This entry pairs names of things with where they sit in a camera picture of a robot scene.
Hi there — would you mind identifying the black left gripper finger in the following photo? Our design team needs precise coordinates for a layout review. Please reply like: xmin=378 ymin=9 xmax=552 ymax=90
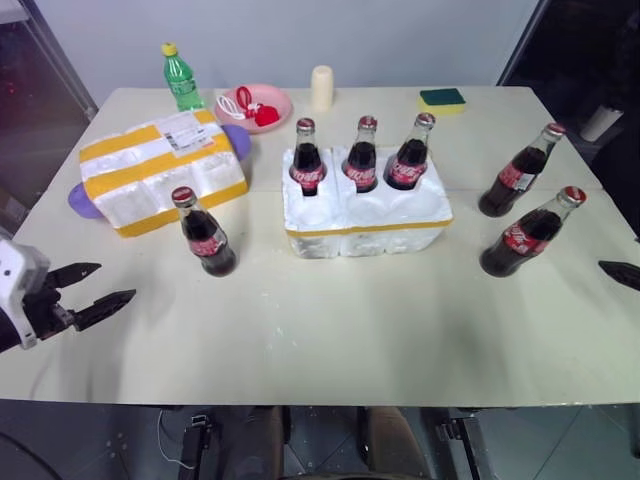
xmin=73 ymin=288 xmax=138 ymax=332
xmin=48 ymin=261 xmax=103 ymax=289

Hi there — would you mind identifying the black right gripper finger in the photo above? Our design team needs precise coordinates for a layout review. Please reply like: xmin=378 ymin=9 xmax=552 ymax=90
xmin=598 ymin=260 xmax=640 ymax=292

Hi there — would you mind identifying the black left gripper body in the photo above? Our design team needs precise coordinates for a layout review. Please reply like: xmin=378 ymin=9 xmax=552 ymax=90
xmin=22 ymin=272 xmax=82 ymax=342

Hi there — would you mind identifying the glass cola bottle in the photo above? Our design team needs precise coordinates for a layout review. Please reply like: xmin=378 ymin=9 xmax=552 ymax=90
xmin=172 ymin=186 xmax=238 ymax=278
xmin=479 ymin=186 xmax=588 ymax=279
xmin=341 ymin=115 xmax=380 ymax=194
xmin=383 ymin=112 xmax=437 ymax=192
xmin=478 ymin=122 xmax=567 ymax=218
xmin=291 ymin=117 xmax=329 ymax=197

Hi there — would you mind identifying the foam lid with yellow tape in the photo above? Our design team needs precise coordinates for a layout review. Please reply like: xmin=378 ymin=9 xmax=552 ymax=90
xmin=78 ymin=109 xmax=250 ymax=240

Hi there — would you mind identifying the white foam bottle tray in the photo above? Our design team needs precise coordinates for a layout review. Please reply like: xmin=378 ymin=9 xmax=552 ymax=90
xmin=282 ymin=145 xmax=455 ymax=260

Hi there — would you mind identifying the white paper roll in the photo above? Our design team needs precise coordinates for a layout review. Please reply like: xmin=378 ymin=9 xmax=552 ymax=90
xmin=579 ymin=105 xmax=624 ymax=143

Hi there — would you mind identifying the dark glass cabinet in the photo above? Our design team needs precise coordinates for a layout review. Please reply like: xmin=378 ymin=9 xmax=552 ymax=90
xmin=0 ymin=0 xmax=99 ymax=206

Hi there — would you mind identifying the purple plastic tray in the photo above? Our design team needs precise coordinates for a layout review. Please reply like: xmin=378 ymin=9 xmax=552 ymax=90
xmin=67 ymin=124 xmax=255 ymax=220

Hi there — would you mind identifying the green plastic soda bottle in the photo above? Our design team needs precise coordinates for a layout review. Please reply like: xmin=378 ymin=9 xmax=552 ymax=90
xmin=160 ymin=42 xmax=207 ymax=113

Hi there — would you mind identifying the white loop clip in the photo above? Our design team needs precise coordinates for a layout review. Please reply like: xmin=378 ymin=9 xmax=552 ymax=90
xmin=216 ymin=96 xmax=247 ymax=122

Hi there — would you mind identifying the green and yellow sponge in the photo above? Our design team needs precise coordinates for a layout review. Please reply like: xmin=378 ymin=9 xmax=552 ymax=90
xmin=418 ymin=88 xmax=468 ymax=118

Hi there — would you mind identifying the pink plastic bowl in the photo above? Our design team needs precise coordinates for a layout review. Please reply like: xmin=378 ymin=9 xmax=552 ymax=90
xmin=214 ymin=83 xmax=294 ymax=136

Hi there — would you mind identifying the brown rounded shape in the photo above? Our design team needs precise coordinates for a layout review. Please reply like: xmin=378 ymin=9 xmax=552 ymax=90
xmin=355 ymin=405 xmax=427 ymax=480

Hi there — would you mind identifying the cream cylindrical cup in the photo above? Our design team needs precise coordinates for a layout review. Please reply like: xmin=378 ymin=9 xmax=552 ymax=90
xmin=310 ymin=65 xmax=335 ymax=112

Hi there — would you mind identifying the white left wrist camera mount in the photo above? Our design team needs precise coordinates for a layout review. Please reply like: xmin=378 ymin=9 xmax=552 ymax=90
xmin=0 ymin=238 xmax=52 ymax=351

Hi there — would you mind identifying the thin white cable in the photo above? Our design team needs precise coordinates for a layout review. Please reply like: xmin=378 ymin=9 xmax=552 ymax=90
xmin=156 ymin=409 xmax=195 ymax=471

